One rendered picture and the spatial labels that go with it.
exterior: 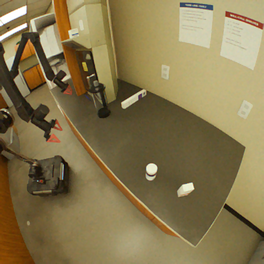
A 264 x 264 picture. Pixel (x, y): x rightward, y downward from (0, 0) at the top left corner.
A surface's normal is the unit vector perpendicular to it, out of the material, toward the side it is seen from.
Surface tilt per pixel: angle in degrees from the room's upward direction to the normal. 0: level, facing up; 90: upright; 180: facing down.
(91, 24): 90
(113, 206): 0
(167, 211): 0
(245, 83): 90
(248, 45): 90
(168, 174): 1
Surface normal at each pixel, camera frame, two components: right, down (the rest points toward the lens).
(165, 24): -0.73, 0.54
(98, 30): 0.68, 0.51
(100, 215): -0.07, -0.67
